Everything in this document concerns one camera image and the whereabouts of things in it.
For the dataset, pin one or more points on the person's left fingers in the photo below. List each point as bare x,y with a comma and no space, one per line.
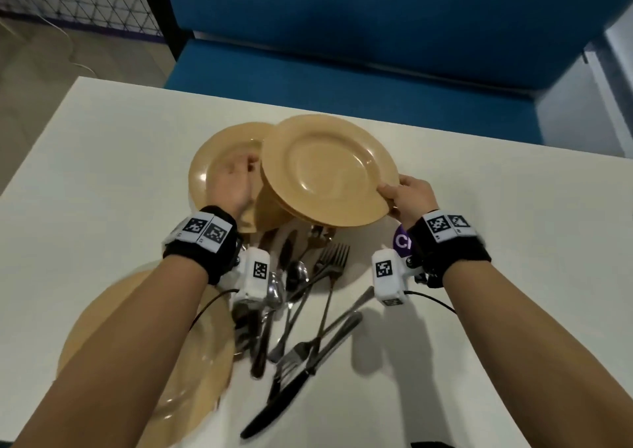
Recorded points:
247,161

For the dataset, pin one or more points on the person's right thumb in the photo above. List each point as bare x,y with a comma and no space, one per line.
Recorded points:
387,190

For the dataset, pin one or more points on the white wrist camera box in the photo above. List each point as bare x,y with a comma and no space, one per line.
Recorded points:
253,274
388,277

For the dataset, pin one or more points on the person's left hand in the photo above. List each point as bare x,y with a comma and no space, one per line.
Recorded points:
230,185

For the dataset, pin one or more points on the person's left forearm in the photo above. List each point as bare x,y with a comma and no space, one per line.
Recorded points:
123,349

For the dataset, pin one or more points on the silver fork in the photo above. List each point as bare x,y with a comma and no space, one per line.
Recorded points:
326,304
292,356
336,257

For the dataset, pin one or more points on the silver spoon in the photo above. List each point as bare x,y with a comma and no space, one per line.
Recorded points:
276,292
297,274

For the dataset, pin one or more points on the person's right hand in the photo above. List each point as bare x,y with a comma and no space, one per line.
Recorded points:
415,200

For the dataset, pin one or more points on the purple round sticker disc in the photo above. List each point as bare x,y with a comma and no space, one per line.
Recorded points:
403,242

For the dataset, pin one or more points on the person's right forearm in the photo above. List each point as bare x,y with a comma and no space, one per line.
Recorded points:
524,353

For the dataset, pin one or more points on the tan plate with raised rim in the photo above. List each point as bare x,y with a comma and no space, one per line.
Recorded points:
326,166

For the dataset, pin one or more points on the black metal post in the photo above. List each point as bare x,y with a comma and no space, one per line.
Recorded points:
170,12

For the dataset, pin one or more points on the blue sofa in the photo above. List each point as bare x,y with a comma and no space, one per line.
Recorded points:
346,32

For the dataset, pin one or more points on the black wristband with marker tags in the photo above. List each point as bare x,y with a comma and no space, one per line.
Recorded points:
450,245
207,245

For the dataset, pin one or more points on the silver table knife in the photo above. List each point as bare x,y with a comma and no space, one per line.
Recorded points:
341,316

